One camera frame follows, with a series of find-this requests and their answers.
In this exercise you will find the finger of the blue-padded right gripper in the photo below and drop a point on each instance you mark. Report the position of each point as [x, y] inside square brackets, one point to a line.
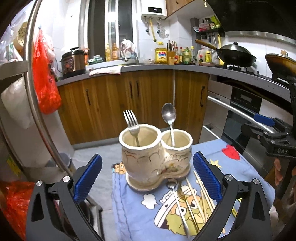
[258, 133]
[276, 123]

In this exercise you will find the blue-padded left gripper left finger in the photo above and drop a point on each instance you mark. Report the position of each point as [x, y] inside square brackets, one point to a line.
[43, 222]

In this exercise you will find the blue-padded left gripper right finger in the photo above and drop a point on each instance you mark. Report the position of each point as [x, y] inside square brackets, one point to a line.
[252, 221]

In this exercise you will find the wooden chopstick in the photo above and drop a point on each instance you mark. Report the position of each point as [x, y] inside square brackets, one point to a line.
[208, 199]
[203, 206]
[197, 202]

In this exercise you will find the silver spoon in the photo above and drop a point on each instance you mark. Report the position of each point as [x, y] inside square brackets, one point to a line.
[169, 116]
[172, 185]

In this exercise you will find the gold fork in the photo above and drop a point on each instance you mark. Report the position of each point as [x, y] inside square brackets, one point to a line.
[182, 195]

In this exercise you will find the built-in oven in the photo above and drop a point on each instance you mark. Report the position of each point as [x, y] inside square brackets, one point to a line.
[227, 110]

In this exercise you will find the red plastic bag low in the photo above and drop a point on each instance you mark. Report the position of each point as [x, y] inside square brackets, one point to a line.
[15, 198]

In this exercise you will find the blue cartoon cloth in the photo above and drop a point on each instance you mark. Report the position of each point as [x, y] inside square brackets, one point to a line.
[156, 214]

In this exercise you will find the black wok with lid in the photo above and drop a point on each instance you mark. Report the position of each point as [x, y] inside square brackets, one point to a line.
[233, 54]

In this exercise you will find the silver spoon in holder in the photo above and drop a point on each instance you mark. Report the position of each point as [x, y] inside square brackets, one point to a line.
[169, 116]

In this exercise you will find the cream ceramic double utensil holder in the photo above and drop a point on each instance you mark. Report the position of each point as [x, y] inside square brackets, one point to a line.
[155, 159]

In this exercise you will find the silver fork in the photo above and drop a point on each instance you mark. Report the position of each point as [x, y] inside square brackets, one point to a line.
[132, 124]

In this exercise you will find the yellow oil bottle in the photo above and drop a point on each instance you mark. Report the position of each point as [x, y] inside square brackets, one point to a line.
[161, 56]

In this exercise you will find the wooden base cabinets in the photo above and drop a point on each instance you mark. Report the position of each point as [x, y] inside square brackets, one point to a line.
[92, 108]

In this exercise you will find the red plastic bag hanging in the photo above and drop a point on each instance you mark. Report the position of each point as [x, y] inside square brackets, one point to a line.
[49, 98]

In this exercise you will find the white dish towel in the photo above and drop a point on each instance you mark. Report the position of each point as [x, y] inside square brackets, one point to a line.
[106, 70]

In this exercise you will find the white water heater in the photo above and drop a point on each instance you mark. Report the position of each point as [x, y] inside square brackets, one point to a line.
[154, 8]

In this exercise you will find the electric pressure cooker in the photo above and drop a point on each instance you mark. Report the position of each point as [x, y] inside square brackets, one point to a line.
[73, 63]

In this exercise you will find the chrome curved rail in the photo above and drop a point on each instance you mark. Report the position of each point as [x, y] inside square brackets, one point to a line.
[32, 96]

